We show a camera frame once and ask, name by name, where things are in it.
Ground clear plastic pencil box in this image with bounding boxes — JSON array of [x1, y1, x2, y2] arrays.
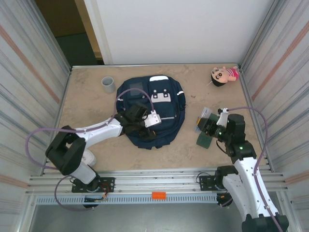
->
[[194, 107, 213, 133]]

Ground dark green pencil case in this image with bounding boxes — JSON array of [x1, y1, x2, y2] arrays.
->
[[196, 113, 219, 149]]

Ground navy blue student backpack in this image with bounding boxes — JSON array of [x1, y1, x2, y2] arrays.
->
[[115, 75, 188, 150]]

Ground grey plastic cup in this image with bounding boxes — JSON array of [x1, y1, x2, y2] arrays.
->
[[100, 76, 116, 93]]

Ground cartoon boy plush doll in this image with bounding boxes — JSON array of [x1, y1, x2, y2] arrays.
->
[[207, 65, 240, 88]]

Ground aluminium table edge strip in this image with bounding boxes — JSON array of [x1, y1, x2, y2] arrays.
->
[[70, 63, 242, 69]]

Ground white rounded plastic box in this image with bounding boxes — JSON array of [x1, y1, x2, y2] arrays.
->
[[83, 149, 98, 167]]

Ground orange plastic block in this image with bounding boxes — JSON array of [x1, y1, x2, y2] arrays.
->
[[152, 191, 167, 201]]

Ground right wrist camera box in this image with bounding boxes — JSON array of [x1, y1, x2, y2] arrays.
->
[[216, 108, 229, 126]]

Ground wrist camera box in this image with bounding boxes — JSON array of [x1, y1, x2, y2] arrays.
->
[[216, 108, 229, 126], [144, 110, 163, 128]]

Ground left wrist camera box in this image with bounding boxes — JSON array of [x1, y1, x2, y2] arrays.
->
[[144, 110, 163, 128]]

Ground aluminium frame profile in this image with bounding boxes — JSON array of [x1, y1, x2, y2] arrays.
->
[[238, 65, 275, 172], [42, 67, 73, 176]]

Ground aluminium mounting rail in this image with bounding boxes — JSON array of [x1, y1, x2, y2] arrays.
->
[[26, 168, 290, 196]]

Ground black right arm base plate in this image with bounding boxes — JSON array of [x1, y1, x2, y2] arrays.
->
[[198, 174, 226, 192]]

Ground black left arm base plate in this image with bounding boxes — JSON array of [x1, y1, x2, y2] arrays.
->
[[71, 177, 115, 193]]

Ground grey slotted cable duct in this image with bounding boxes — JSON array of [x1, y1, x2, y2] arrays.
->
[[35, 194, 219, 205]]

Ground white door frame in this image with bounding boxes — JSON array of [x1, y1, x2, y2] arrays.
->
[[74, 0, 113, 65]]

